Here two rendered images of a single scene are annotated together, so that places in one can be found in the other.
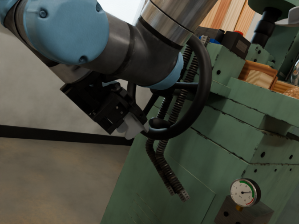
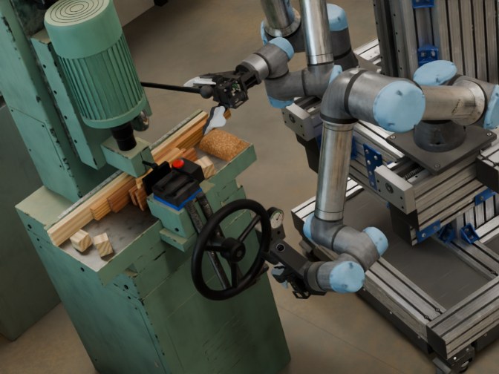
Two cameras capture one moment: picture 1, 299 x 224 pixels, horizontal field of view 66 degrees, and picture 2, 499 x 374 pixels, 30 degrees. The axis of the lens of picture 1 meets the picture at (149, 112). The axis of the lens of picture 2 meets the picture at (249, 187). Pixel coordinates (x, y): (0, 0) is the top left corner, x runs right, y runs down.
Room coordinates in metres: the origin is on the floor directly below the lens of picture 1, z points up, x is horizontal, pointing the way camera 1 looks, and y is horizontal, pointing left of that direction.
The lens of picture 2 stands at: (0.33, 1.79, 2.45)
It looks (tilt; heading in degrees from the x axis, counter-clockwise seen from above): 39 degrees down; 276
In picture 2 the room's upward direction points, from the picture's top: 15 degrees counter-clockwise
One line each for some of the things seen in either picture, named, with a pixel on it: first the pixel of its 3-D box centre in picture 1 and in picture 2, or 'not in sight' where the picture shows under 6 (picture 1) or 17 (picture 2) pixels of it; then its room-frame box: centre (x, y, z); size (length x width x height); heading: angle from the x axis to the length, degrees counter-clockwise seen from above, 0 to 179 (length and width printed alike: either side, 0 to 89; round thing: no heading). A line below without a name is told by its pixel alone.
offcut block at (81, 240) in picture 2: not in sight; (81, 240); (1.00, -0.04, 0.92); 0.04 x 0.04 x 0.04; 46
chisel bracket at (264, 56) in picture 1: (252, 61); (128, 156); (0.86, -0.27, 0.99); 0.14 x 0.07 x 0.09; 133
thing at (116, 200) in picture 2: not in sight; (143, 179); (0.83, -0.24, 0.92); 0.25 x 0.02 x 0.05; 43
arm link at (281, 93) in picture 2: not in sight; (284, 86); (0.39, -0.40, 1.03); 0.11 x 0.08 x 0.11; 172
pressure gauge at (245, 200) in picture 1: (244, 195); (273, 219); (0.51, -0.28, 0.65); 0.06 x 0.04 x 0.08; 43
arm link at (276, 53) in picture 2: not in sight; (272, 57); (0.41, -0.41, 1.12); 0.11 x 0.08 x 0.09; 43
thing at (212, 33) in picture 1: (220, 39); (180, 182); (0.71, -0.11, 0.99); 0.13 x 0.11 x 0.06; 43
